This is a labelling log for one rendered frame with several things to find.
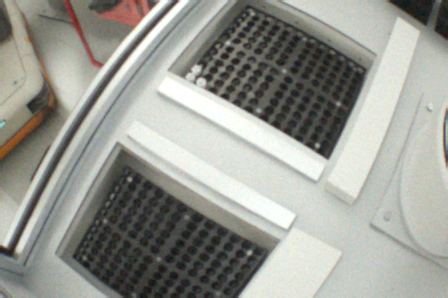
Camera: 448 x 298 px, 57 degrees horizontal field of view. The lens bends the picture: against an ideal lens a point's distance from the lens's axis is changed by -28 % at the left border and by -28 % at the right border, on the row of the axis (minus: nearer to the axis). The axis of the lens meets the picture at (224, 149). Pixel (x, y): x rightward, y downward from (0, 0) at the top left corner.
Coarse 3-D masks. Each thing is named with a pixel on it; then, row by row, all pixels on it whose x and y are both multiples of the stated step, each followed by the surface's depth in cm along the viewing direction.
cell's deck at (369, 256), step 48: (288, 0) 76; (336, 0) 75; (384, 0) 76; (192, 48) 75; (384, 48) 72; (432, 48) 72; (144, 96) 71; (432, 96) 69; (96, 144) 69; (192, 144) 68; (240, 144) 68; (384, 144) 67; (192, 192) 67; (288, 192) 65; (384, 192) 64; (48, 240) 64; (336, 240) 63; (384, 240) 62; (48, 288) 62; (96, 288) 62; (336, 288) 60; (384, 288) 59; (432, 288) 58
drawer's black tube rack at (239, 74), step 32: (256, 32) 79; (288, 32) 79; (224, 64) 77; (256, 64) 76; (288, 64) 76; (320, 64) 76; (224, 96) 78; (256, 96) 78; (288, 96) 75; (320, 96) 75; (352, 96) 74; (288, 128) 73; (320, 128) 76
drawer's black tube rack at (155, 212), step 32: (128, 192) 71; (160, 192) 74; (128, 224) 70; (160, 224) 69; (192, 224) 72; (96, 256) 68; (128, 256) 68; (160, 256) 68; (192, 256) 68; (224, 256) 71; (256, 256) 67; (128, 288) 69; (160, 288) 66; (192, 288) 66; (224, 288) 66
